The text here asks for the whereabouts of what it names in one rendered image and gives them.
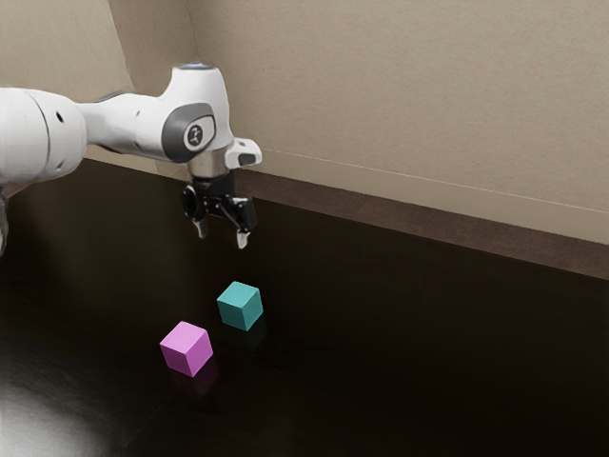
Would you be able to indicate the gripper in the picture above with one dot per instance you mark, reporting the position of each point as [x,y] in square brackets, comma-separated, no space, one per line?
[213,186]

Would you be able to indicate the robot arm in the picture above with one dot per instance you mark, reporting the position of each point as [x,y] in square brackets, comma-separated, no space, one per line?
[119,124]

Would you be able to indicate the teal block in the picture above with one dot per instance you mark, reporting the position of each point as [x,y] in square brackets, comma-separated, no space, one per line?
[239,305]

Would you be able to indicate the pink block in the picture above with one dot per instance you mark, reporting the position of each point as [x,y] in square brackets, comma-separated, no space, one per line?
[186,348]

